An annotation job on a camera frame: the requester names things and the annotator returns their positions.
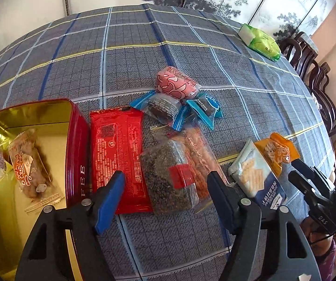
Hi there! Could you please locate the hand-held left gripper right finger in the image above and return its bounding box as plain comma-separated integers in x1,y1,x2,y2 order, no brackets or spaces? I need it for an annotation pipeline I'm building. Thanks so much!
207,171,322,281

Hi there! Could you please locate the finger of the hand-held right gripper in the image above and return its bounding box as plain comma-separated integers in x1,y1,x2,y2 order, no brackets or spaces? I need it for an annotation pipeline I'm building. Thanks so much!
291,159,336,188
288,171,332,209

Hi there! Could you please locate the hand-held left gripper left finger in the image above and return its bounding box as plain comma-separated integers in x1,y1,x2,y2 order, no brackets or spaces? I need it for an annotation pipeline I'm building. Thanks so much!
15,170,127,281

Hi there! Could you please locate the white blue cracker packet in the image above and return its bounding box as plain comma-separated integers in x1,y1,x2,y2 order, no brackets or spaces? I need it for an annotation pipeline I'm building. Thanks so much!
228,138,288,210

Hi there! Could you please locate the red foil snack packet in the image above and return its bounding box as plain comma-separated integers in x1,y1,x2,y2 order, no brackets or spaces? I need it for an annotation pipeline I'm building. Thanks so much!
90,107,154,214

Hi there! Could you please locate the clear sesame snack packet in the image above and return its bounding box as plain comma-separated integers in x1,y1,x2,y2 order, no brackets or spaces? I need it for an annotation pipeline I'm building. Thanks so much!
140,124,201,215

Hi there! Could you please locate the red tin box gold inside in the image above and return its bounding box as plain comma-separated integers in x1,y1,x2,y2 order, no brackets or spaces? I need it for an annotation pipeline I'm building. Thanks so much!
0,99,91,281

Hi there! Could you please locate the person's purple clothing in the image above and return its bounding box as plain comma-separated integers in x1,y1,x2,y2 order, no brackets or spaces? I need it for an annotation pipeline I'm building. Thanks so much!
299,211,336,281

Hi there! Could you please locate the clear orange snack packet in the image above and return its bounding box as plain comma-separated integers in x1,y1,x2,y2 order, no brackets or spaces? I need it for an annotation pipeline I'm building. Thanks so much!
171,126,233,211

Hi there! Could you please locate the dark wooden chair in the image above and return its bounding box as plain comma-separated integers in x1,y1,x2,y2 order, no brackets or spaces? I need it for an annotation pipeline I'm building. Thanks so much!
305,62,336,132
279,32,319,79

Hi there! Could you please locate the clear pastry packet in tin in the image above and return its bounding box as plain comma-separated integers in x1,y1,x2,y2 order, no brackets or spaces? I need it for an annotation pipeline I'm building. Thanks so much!
8,129,62,214

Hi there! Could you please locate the small blue snack packet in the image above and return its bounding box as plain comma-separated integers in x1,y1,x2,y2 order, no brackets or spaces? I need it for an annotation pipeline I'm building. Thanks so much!
186,92,224,131

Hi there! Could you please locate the blue-edged dark cookie packet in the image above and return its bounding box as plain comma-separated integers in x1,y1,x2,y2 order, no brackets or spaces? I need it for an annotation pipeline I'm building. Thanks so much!
130,90,198,132

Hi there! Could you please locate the pink patterned snack packet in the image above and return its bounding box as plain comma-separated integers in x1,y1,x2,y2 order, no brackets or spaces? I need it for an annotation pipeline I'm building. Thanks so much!
156,66,201,101

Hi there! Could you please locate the green tissue pack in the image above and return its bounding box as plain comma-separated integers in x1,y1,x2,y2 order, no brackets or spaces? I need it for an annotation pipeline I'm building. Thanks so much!
237,23,281,63

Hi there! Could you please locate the grey plaid tablecloth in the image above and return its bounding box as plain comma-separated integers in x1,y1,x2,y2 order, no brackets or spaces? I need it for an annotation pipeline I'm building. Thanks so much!
0,4,336,281

